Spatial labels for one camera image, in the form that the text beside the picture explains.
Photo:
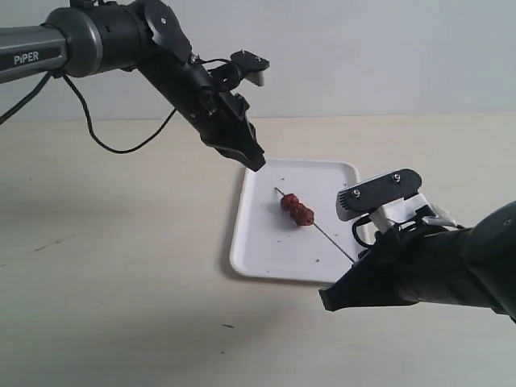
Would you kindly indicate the red-brown meat ball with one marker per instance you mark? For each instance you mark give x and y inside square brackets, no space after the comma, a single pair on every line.
[288,201]
[297,207]
[304,217]

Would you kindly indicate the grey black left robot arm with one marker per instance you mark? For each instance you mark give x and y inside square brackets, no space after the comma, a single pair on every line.
[91,37]

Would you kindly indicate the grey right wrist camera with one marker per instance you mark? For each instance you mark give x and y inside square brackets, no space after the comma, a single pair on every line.
[368,196]

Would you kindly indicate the white rectangular plastic tray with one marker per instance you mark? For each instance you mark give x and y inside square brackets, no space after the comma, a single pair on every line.
[266,243]

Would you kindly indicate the thin metal skewer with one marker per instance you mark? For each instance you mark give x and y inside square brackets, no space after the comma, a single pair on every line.
[318,228]

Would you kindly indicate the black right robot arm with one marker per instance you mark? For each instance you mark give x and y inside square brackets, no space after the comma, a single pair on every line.
[465,267]

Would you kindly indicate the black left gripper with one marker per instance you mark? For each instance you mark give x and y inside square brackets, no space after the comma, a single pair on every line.
[217,115]

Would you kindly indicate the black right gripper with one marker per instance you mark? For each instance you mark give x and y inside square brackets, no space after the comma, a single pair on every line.
[420,264]

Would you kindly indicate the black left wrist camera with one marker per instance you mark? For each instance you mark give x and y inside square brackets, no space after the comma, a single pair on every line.
[242,66]

